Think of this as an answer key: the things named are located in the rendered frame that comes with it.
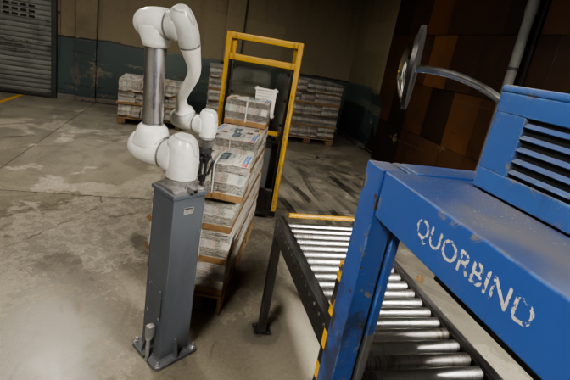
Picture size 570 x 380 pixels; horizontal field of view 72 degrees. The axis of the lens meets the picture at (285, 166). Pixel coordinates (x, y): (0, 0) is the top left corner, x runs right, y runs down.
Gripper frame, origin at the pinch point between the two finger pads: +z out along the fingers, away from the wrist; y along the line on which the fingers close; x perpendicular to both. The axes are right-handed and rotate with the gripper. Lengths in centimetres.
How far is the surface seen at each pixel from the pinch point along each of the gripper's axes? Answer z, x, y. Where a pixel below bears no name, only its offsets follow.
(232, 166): -9.2, -8.4, -15.2
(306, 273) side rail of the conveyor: 16, 50, -65
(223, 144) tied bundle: -6, -69, 4
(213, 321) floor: 96, -6, -17
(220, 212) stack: 22.5, -12.2, -11.1
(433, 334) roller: 17, 75, -117
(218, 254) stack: 51, -13, -13
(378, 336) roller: 17, 82, -94
